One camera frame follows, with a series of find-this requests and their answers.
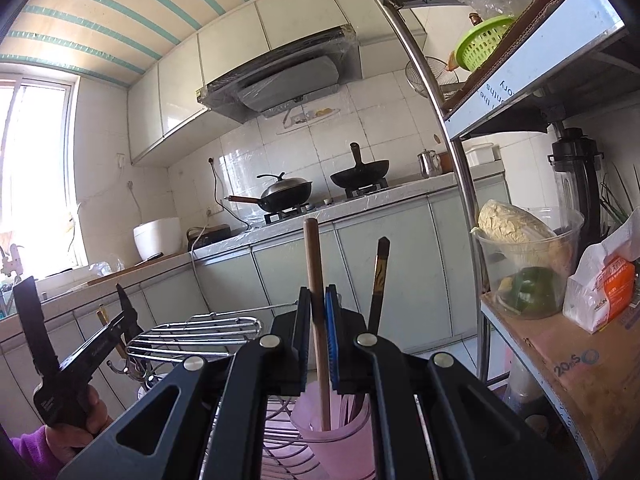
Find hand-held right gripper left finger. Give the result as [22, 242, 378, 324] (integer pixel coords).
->
[56, 286, 313, 480]

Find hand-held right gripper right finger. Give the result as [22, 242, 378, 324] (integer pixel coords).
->
[325, 284, 583, 480]

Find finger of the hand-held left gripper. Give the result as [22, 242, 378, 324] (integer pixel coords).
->
[116, 283, 145, 337]

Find dark brown gold-patterned chopstick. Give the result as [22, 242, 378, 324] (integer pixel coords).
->
[367, 236, 391, 333]

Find light wooden chopstick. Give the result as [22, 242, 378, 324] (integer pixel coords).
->
[303, 217, 333, 432]

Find pink utensil holder cup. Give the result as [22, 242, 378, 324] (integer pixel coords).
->
[290, 380, 373, 480]

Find person's left hand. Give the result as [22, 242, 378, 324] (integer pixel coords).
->
[45, 384, 113, 455]

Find wooden cutting board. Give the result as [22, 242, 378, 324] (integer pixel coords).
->
[87, 252, 193, 287]

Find white rice cooker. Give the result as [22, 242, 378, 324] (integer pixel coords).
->
[132, 217, 183, 262]

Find pale green lower cabinets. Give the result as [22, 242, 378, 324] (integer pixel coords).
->
[0, 180, 511, 411]

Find black countertop appliance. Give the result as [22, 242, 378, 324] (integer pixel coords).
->
[186, 224, 233, 252]

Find metal faucet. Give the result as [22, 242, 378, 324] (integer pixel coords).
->
[0, 242, 26, 281]

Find gas stove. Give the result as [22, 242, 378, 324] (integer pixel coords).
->
[262, 182, 396, 226]

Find steel wok lid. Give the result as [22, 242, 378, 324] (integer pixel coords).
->
[256, 172, 314, 200]

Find kitchen window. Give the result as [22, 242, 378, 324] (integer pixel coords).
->
[0, 75, 81, 286]

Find clear plastic container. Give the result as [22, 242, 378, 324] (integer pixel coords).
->
[472, 206, 585, 321]

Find steel kettle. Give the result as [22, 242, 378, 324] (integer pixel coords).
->
[417, 149, 443, 179]

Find metal shelf rack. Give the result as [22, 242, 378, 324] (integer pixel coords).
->
[345, 0, 640, 480]

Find green pepper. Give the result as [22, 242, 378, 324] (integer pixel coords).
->
[502, 266, 558, 318]

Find napa cabbage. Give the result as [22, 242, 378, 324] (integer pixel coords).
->
[477, 199, 573, 281]

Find white lidded box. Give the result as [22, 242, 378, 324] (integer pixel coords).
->
[462, 142, 502, 167]

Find brown cardboard shelf liner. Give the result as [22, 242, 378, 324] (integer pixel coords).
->
[480, 292, 640, 478]

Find grey range hood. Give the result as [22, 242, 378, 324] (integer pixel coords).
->
[197, 24, 363, 125]

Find orange and white tissue pack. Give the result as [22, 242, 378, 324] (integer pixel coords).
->
[562, 210, 640, 335]

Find metal mesh strainer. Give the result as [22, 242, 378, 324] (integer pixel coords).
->
[404, 56, 461, 101]

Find black blender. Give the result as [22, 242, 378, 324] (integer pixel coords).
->
[547, 127, 603, 261]

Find green onions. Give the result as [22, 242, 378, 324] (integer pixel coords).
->
[597, 162, 640, 231]

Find green plastic basket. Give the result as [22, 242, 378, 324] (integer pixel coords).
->
[452, 15, 517, 72]

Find white printed cardboard sheet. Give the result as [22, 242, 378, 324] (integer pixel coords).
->
[440, 0, 628, 141]

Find metal wire dish rack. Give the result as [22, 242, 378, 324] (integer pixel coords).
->
[107, 300, 301, 480]

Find black wok with wooden handle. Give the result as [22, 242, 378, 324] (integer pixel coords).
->
[225, 191, 313, 214]

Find white upper wall cabinets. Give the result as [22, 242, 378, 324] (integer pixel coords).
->
[127, 0, 396, 166]

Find clear wall shelf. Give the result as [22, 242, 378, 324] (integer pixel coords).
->
[275, 106, 342, 135]

